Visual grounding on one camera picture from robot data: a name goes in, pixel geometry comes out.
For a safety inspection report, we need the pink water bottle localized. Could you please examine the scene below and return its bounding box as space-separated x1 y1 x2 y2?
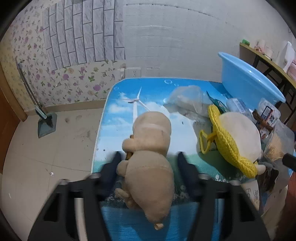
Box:
287 59 296 80

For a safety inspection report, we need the wooden side table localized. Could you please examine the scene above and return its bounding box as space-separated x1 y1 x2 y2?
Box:
239 43 296 126

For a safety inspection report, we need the clear plastic bag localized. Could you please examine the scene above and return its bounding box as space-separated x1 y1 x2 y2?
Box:
163 85 215 116

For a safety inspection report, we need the white wall socket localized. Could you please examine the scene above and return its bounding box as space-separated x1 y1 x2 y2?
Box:
125 67 141 78

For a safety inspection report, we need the wooden door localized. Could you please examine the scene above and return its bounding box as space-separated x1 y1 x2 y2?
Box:
0 67 27 174

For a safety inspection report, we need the clear jar with label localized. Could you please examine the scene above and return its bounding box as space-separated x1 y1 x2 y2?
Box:
257 97 281 128

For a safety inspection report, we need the clear bottle with silver cap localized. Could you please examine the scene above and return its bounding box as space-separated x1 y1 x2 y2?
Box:
225 97 255 118

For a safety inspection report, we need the clear bag of wooden swabs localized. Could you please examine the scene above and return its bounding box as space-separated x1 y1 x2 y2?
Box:
262 118 296 163

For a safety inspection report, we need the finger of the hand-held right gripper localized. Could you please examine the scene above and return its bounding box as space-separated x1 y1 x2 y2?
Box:
282 153 296 172

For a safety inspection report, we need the white electric kettle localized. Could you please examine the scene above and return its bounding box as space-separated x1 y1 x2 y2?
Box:
275 41 293 67

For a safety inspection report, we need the dark packet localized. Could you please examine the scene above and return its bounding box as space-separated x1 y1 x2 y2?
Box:
257 167 289 214

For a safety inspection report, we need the green snack packet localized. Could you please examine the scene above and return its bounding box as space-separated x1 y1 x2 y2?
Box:
206 91 228 114

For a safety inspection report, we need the plush toy with yellow hat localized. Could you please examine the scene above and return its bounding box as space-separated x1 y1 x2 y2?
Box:
199 104 266 179

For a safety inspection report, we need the beige plush toy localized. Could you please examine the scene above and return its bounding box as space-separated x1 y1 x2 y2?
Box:
115 111 175 230

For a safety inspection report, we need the brown stick packet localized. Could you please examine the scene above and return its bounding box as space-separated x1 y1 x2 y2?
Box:
252 109 274 133

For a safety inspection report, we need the blue plastic basin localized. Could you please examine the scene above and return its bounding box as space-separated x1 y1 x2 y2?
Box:
218 52 286 105

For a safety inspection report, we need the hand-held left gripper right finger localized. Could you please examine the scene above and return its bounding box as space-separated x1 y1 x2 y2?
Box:
177 151 271 241

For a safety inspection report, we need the white printed paper cup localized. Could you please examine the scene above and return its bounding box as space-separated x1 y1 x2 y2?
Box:
240 179 260 211

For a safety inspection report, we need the grey dustpan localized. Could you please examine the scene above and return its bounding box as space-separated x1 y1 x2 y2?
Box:
38 111 58 139

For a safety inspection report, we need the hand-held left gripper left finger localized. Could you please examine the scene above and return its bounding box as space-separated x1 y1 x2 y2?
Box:
28 151 123 241

